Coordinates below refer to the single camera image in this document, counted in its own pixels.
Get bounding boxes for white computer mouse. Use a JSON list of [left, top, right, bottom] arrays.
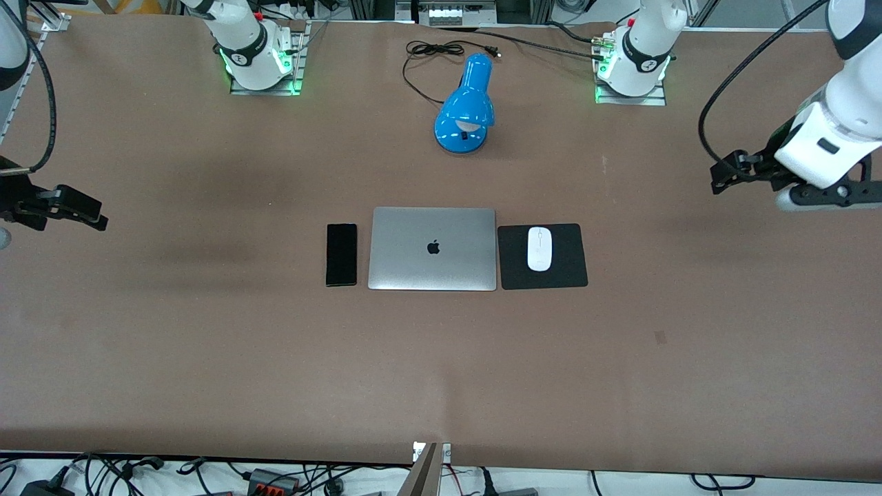
[[527, 227, 553, 271]]

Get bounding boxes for black smartphone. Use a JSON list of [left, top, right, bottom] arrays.
[[326, 223, 358, 287]]

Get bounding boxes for black mouse pad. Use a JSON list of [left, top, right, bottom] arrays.
[[498, 223, 589, 291]]

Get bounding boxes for black power adapter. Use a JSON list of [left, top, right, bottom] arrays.
[[21, 478, 76, 496]]

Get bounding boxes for blue desk lamp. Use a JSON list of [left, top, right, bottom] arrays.
[[433, 53, 495, 154]]

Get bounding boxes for silver closed laptop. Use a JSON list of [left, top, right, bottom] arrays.
[[367, 207, 498, 292]]

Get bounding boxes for grey box orange connectors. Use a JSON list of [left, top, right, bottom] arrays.
[[247, 468, 301, 496]]

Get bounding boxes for white power strip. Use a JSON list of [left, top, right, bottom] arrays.
[[427, 2, 483, 27]]

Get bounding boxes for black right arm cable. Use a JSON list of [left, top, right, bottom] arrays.
[[0, 0, 57, 177]]

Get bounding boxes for aluminium left arm base plate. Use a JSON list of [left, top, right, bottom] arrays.
[[594, 31, 667, 106]]

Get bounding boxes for long black table cable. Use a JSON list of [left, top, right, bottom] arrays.
[[438, 26, 607, 61]]

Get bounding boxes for aluminium right arm base plate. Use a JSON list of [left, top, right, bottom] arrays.
[[229, 21, 305, 96]]

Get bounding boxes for black looped floor cable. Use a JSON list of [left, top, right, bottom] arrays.
[[691, 473, 757, 492]]

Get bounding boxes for black lamp power cord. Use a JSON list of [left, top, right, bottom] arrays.
[[402, 40, 502, 105]]

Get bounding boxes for grey angled bracket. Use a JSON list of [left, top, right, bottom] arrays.
[[396, 441, 453, 496]]

